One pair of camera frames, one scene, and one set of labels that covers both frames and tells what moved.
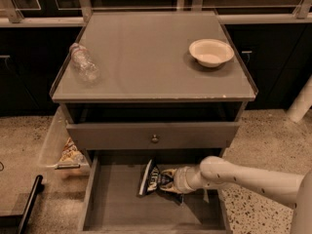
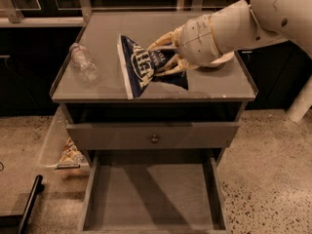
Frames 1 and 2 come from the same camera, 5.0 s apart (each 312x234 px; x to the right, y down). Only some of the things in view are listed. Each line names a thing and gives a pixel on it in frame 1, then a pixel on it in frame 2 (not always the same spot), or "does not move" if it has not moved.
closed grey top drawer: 153,136 does not move
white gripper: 180,179 to 196,40
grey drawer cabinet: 146,94 does not move
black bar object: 17,224 does not move
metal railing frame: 70,5 does not move
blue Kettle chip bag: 153,179 to 139,65
